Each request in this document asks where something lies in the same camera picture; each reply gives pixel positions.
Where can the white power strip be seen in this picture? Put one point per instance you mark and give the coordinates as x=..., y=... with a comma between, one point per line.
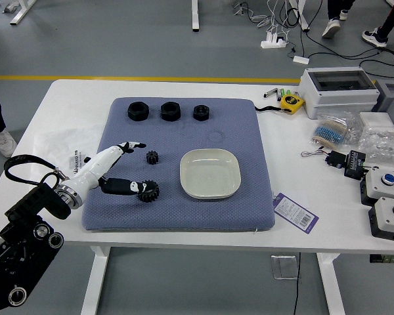
x=272, y=42

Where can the green batteries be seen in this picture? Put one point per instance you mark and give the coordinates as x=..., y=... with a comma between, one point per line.
x=282, y=92

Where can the clear plastic holder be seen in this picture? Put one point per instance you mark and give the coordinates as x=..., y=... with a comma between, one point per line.
x=284, y=267

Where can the purple paper tag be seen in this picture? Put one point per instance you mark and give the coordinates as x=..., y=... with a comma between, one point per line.
x=293, y=211

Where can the large black hex nut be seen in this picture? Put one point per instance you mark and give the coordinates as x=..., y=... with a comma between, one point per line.
x=170, y=111
x=138, y=111

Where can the small white adapter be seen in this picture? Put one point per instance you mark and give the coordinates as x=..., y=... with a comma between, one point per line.
x=300, y=59

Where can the big black gear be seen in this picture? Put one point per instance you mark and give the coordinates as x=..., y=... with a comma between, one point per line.
x=149, y=195

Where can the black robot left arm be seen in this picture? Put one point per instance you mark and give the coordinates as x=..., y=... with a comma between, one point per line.
x=23, y=213

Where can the red button box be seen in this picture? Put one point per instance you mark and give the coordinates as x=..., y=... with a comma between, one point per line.
x=387, y=220

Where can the small black round nut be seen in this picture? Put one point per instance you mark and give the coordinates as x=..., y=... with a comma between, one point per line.
x=201, y=112

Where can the small white box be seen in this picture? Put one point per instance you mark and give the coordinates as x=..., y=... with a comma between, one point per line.
x=377, y=119

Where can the crumpled clear plastic bag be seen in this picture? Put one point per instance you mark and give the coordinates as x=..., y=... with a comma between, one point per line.
x=384, y=146

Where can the blue-grey padded mat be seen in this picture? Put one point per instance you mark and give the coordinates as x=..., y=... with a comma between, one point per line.
x=190, y=138

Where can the person with white shoes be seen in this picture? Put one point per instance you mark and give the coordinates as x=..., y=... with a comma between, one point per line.
x=331, y=28

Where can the bag of blue resistors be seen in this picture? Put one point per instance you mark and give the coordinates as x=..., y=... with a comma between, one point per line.
x=331, y=131

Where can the white square dish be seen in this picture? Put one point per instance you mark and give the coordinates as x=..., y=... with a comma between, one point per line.
x=210, y=174

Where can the white background table leg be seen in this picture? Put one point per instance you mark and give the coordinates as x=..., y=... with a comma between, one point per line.
x=302, y=16
x=195, y=16
x=21, y=13

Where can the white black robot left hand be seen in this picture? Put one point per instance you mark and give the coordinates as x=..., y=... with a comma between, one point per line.
x=95, y=164

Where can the person with dark sneakers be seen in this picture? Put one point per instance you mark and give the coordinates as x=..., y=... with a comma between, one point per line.
x=376, y=36

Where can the grey electrical enclosure box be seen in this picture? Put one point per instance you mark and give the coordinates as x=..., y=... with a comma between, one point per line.
x=338, y=95

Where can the black circuit module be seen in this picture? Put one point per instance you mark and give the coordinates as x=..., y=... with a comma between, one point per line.
x=354, y=164

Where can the small black gear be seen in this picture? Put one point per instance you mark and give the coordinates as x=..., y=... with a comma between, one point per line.
x=152, y=157

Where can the blue yellow button box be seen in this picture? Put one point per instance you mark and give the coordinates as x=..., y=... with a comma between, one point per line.
x=381, y=188

